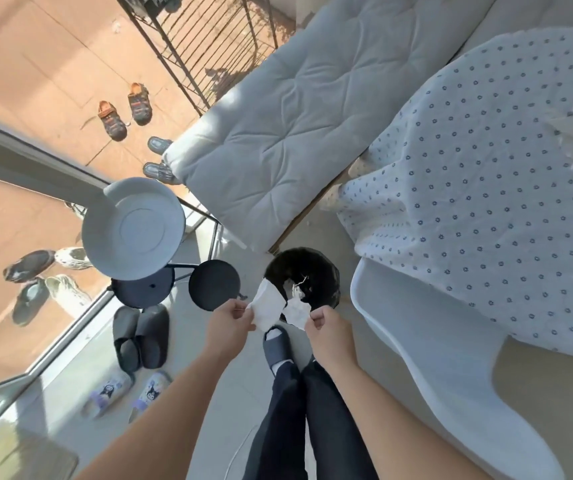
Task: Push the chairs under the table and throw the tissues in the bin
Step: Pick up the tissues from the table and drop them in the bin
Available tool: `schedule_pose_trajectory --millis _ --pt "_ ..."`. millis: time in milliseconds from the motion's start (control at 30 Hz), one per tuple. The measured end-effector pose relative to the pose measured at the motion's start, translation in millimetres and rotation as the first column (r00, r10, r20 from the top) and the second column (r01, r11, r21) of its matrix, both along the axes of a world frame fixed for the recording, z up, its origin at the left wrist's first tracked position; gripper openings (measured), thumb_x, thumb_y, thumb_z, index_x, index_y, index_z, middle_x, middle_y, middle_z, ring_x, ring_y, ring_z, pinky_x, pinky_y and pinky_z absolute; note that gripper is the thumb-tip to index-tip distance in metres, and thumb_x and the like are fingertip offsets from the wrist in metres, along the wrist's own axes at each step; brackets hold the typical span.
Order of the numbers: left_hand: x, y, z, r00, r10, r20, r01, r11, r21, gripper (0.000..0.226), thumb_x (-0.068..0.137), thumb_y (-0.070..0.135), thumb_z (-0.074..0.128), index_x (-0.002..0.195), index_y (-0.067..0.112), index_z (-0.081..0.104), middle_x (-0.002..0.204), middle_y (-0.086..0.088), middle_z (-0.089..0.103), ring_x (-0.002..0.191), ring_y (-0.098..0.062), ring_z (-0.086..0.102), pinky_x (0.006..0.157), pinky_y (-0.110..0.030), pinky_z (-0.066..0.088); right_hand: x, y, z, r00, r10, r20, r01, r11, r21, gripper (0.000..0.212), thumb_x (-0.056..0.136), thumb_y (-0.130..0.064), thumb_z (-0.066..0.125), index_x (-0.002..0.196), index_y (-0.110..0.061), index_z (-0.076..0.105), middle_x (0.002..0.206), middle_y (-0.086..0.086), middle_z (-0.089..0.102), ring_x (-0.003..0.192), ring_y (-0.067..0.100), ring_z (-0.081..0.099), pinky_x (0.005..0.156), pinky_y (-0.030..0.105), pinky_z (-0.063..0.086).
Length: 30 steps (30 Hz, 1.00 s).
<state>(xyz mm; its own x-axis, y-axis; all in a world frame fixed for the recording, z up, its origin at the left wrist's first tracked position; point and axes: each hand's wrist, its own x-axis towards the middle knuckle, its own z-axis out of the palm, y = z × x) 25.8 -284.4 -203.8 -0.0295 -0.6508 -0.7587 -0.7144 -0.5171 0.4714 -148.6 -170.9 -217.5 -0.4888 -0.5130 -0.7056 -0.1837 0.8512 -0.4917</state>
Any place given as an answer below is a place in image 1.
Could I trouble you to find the white clog shoe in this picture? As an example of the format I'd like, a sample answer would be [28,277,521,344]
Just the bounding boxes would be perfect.
[54,247,93,272]

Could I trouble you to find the white bed sheet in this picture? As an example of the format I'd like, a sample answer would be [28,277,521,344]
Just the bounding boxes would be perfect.
[350,257,568,480]

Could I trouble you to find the grey quilted cushion mattress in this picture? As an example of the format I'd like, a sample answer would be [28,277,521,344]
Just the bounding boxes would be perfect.
[161,0,500,253]

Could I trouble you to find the large white tissue piece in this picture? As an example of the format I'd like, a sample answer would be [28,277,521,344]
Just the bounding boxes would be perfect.
[245,278,288,333]

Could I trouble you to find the grey slipper on foot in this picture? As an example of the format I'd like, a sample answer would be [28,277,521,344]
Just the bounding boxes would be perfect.
[262,325,295,378]

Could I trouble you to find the black round table shelf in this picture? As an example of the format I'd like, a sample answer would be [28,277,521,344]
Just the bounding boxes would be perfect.
[188,260,242,312]

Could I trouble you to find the white cartoon print slipper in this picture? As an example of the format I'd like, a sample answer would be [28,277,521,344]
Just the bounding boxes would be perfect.
[82,372,135,420]
[128,372,173,423]

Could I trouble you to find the pale green clog shoe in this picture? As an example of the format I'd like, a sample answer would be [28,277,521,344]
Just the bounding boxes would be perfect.
[45,274,92,318]

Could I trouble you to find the beige mattress cover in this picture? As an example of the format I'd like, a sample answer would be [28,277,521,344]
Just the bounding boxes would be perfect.
[491,339,573,480]

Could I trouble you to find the dark green clog shoe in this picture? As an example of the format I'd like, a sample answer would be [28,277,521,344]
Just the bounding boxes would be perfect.
[12,278,50,327]

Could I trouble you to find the small torn white tissue piece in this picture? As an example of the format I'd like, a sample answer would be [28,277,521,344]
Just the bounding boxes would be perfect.
[283,297,313,329]

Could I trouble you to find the white round tray table top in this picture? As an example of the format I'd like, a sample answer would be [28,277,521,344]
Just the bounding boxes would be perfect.
[81,177,186,281]

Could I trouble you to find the dark blue round table base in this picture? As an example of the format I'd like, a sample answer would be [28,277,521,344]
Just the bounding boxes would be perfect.
[111,267,176,310]

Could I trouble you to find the dark grey slipper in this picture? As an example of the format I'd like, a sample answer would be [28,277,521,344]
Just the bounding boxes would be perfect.
[135,304,170,371]
[112,307,142,373]

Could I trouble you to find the white dotted quilt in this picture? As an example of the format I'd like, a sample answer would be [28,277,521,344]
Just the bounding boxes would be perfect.
[336,27,573,360]

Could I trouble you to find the black metal wire rack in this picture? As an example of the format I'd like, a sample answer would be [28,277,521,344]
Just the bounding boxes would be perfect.
[113,0,280,117]

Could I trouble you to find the black trash bin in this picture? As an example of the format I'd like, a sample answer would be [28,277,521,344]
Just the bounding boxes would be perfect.
[264,248,342,323]

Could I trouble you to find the brown sandal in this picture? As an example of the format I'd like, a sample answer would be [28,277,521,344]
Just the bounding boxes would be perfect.
[97,100,128,142]
[127,83,153,127]

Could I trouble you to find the person's left hand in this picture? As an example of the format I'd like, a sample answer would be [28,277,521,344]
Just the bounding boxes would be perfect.
[205,298,258,358]

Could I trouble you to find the black trousers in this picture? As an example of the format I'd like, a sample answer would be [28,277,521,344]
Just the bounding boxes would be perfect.
[242,357,380,480]

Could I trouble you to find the person's left forearm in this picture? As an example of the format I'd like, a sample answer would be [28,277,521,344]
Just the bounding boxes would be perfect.
[74,345,233,480]

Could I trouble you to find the black clog shoe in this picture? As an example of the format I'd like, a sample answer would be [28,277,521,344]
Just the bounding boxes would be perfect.
[2,249,56,284]

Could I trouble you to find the white cable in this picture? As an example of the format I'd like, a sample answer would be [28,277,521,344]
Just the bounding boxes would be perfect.
[226,424,260,480]

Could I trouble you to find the person's right forearm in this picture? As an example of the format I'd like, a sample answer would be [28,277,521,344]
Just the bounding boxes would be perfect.
[314,360,495,480]

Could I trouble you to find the person's right hand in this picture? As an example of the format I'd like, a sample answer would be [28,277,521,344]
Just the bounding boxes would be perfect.
[305,307,361,368]

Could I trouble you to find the grey window frame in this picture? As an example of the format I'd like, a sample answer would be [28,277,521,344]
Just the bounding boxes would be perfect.
[0,111,223,436]

